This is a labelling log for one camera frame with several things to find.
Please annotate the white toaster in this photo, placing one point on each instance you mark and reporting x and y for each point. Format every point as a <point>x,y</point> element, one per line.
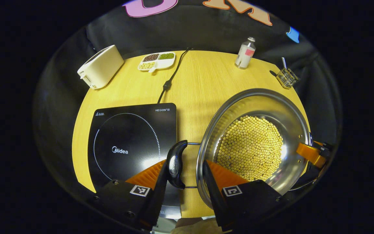
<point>101,66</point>

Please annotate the striped straw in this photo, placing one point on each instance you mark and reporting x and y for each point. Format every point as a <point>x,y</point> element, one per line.
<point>284,62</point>

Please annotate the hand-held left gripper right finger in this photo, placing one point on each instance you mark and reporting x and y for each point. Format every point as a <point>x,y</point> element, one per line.
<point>214,198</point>

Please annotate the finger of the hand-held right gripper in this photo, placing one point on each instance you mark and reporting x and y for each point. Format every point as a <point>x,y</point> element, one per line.
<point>307,152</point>

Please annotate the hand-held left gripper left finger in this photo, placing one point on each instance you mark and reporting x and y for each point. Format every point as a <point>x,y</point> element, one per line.
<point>159,201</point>

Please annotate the clear bottle with pink label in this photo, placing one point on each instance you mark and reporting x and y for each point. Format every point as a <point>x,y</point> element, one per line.
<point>245,53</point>

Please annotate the white divided bean tray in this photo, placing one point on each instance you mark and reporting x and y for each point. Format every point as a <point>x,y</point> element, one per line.
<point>164,61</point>

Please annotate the stainless steel pot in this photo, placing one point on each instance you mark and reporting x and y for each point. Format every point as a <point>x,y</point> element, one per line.
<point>258,104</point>

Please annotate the pile of soybeans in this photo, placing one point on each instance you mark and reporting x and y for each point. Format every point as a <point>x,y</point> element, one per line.
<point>250,148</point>

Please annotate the black induction cooktop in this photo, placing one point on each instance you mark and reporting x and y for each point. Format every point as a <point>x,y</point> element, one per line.
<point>128,136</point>

